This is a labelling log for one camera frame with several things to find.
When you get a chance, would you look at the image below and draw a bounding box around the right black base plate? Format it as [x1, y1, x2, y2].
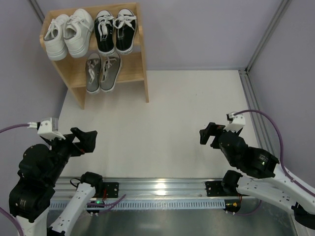
[205, 180, 238, 197]

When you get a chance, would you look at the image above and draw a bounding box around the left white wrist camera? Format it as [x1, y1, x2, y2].
[28, 118, 65, 141]

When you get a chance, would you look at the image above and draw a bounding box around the right corner aluminium post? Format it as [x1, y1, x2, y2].
[245, 0, 293, 72]

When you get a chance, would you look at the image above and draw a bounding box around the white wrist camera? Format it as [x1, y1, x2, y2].
[28, 118, 65, 141]
[224, 112, 246, 133]

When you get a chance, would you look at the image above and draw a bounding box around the left corner aluminium post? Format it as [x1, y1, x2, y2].
[28, 0, 45, 23]

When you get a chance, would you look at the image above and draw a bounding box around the aluminium mounting rail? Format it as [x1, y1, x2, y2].
[55, 177, 247, 201]

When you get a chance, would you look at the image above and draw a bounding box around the wooden two-tier shoe shelf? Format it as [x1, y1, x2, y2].
[40, 2, 147, 108]

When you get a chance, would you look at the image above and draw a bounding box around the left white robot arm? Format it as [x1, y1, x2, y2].
[9, 127, 102, 236]

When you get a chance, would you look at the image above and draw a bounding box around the corner aluminium post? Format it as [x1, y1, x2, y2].
[28, 0, 45, 23]
[245, 0, 293, 72]

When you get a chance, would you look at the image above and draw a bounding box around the grey slotted cable duct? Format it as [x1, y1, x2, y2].
[49, 199, 226, 211]

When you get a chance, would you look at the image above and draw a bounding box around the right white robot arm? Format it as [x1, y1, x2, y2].
[199, 122, 315, 229]

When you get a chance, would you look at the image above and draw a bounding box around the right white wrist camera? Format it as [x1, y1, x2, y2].
[224, 112, 246, 133]

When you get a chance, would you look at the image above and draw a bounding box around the right aluminium frame rail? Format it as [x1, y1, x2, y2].
[238, 70, 280, 158]

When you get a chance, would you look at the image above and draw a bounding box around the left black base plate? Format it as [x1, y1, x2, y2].
[99, 182, 119, 199]

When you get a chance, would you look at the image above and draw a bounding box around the black canvas sneaker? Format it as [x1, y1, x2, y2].
[94, 10, 115, 57]
[114, 8, 137, 55]

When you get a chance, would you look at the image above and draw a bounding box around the white sneaker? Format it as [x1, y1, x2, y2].
[63, 8, 94, 58]
[44, 14, 69, 61]

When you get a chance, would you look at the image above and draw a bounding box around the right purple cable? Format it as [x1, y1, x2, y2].
[231, 109, 315, 217]

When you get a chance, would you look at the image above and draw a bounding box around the grey canvas sneaker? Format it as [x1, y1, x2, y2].
[85, 53, 102, 94]
[100, 52, 122, 92]

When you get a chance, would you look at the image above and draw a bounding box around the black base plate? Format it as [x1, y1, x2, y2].
[99, 182, 119, 199]
[205, 180, 238, 197]

